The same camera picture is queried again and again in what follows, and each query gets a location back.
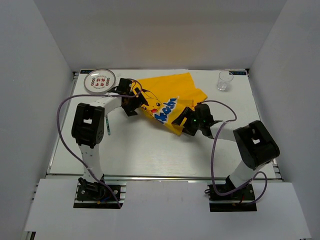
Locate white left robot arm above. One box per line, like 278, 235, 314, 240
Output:
71, 78, 147, 200

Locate yellow Pikachu cloth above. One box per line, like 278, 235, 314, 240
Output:
138, 73, 208, 136

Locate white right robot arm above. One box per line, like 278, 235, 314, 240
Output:
172, 103, 280, 200

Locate round printed plate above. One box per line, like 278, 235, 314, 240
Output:
83, 69, 116, 94

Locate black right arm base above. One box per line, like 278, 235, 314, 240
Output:
204, 184, 257, 213

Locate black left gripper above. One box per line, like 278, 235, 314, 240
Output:
122, 87, 149, 117

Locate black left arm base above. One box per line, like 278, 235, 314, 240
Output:
73, 177, 125, 210

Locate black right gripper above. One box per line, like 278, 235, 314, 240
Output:
172, 107, 203, 137

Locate clear drinking glass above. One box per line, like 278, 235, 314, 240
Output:
216, 70, 234, 91

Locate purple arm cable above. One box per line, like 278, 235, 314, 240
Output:
57, 79, 143, 209
199, 99, 268, 204

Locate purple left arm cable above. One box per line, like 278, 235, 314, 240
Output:
57, 79, 143, 209

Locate metal knife teal handle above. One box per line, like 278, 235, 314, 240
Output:
105, 115, 111, 136

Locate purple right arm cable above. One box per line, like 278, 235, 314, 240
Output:
199, 99, 268, 204

